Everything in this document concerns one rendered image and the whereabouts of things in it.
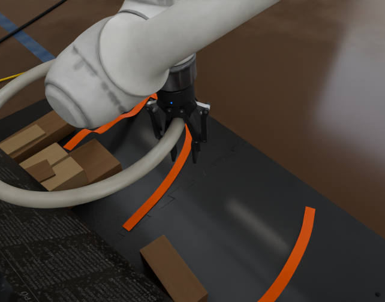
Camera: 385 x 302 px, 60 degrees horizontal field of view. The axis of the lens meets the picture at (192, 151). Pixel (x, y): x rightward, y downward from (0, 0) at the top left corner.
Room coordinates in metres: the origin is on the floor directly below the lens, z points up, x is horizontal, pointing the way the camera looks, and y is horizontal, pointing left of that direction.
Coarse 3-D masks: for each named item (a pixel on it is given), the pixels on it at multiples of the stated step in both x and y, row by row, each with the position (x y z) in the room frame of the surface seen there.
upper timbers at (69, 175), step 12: (36, 156) 1.02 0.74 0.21; (48, 156) 1.02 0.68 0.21; (60, 156) 1.02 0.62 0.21; (24, 168) 0.95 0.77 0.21; (60, 168) 0.95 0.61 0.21; (72, 168) 0.95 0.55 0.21; (48, 180) 0.88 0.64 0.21; (60, 180) 0.88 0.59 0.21; (72, 180) 0.90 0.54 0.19; (84, 180) 0.93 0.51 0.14
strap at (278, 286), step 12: (156, 96) 1.69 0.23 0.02; (84, 132) 1.17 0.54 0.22; (96, 132) 1.24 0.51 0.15; (72, 144) 1.09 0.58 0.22; (180, 156) 1.18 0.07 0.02; (180, 168) 1.10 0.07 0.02; (168, 180) 1.02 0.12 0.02; (156, 192) 0.95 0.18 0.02; (144, 204) 0.88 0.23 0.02; (132, 216) 0.81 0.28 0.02; (312, 216) 0.81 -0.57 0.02; (300, 240) 0.69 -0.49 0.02; (300, 252) 0.63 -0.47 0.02; (288, 264) 0.58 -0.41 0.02; (288, 276) 0.53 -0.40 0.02; (276, 288) 0.48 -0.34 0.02; (264, 300) 0.43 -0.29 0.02
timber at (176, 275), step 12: (156, 240) 0.63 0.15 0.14; (168, 240) 0.63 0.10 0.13; (144, 252) 0.58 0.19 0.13; (156, 252) 0.58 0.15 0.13; (168, 252) 0.58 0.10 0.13; (144, 264) 0.57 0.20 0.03; (156, 264) 0.53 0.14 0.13; (168, 264) 0.53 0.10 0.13; (180, 264) 0.53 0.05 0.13; (156, 276) 0.49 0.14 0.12; (168, 276) 0.48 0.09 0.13; (180, 276) 0.48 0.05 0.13; (192, 276) 0.48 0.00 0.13; (168, 288) 0.44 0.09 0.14; (180, 288) 0.44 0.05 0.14; (192, 288) 0.44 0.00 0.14; (204, 288) 0.44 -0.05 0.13; (180, 300) 0.40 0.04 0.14; (192, 300) 0.40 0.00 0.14; (204, 300) 0.41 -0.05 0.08
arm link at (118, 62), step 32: (192, 0) 0.33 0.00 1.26; (224, 0) 0.32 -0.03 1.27; (256, 0) 0.32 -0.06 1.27; (96, 32) 0.36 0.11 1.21; (128, 32) 0.35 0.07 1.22; (160, 32) 0.32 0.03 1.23; (192, 32) 0.31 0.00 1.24; (224, 32) 0.32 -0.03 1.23; (64, 64) 0.33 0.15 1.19; (96, 64) 0.33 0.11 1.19; (128, 64) 0.33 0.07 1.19; (160, 64) 0.32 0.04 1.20; (64, 96) 0.30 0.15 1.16; (96, 96) 0.31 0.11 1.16; (128, 96) 0.32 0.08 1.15
